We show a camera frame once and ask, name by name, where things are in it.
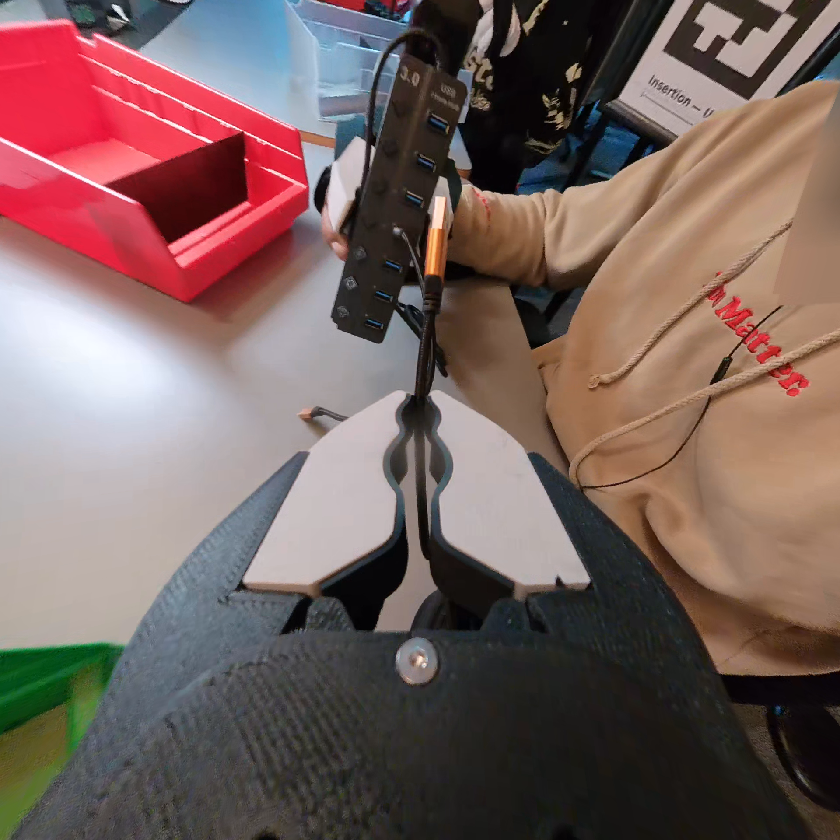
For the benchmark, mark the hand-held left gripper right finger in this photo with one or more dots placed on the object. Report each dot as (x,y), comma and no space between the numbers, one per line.
(512,512)

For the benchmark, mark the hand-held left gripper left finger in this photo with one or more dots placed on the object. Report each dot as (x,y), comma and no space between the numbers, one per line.
(321,512)

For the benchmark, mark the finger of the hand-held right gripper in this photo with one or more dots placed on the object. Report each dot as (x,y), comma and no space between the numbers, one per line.
(348,177)
(454,203)

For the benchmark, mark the black USB hub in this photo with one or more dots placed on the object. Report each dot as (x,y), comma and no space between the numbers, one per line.
(394,197)
(371,118)

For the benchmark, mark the red plastic bin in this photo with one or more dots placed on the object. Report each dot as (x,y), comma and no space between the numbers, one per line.
(79,210)

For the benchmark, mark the green plastic bin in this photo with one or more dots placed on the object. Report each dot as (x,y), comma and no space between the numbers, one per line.
(39,682)

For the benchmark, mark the person's right hand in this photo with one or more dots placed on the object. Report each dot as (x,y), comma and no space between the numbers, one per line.
(333,237)

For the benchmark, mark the clear plastic box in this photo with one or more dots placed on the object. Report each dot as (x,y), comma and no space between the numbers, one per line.
(341,59)

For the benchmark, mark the black bin divider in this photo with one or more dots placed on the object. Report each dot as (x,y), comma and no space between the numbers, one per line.
(197,190)

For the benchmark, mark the framed marker sign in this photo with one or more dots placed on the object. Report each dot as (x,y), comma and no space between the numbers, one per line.
(722,52)

